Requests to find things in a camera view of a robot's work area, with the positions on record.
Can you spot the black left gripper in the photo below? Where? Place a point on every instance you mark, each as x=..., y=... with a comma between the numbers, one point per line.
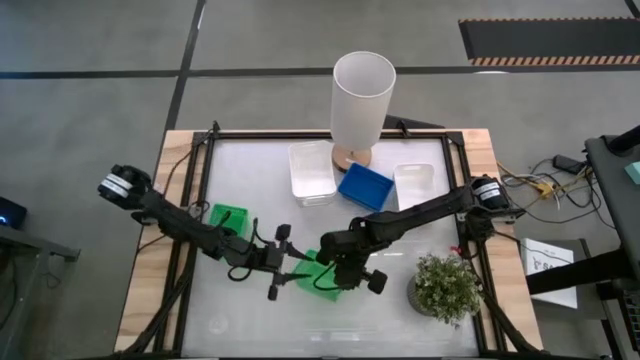
x=272, y=257

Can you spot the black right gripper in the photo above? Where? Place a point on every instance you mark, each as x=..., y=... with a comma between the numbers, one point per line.
x=352, y=272

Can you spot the green plastic slotted basket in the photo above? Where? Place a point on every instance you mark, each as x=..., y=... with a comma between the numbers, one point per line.
x=232, y=215
x=305, y=290

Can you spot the blue plastic slotted basket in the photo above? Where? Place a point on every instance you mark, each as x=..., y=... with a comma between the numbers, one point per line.
x=365, y=186

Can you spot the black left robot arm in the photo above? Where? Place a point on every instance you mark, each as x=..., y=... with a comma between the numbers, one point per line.
x=170, y=220

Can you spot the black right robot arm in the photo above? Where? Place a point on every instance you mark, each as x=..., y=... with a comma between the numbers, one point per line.
x=415, y=212

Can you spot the potted green plant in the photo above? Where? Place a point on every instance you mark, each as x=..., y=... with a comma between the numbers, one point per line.
x=445, y=290

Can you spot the small red clip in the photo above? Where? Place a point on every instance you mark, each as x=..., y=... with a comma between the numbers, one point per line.
x=455, y=249

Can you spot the flat black stand foot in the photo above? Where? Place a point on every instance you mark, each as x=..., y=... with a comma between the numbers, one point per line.
x=405, y=124

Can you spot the white shade table lamp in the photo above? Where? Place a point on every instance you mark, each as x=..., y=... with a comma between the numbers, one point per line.
x=360, y=115

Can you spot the white printed cardboard box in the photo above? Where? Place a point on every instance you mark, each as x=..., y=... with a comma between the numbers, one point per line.
x=540, y=248

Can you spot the black beam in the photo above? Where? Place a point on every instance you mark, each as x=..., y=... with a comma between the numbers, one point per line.
x=585, y=272

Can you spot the black power adapter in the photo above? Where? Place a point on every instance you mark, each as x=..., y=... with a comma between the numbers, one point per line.
x=569, y=164

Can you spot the grey metal desk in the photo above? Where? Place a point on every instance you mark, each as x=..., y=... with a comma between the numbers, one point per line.
x=30, y=245

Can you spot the dark grey desk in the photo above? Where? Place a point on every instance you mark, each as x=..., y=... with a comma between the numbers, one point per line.
x=615, y=200

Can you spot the black device with blue light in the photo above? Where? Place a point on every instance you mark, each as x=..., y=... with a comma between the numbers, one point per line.
x=12, y=210

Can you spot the teal block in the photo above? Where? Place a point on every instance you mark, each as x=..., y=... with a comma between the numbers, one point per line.
x=634, y=172

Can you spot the black mat with hazard stripes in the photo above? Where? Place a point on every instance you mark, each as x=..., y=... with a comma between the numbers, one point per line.
x=550, y=40

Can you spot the black cylinder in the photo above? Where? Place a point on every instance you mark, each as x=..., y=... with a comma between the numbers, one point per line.
x=627, y=140

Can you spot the black aluminium table frame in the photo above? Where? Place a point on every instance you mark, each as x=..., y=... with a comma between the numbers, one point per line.
x=275, y=134

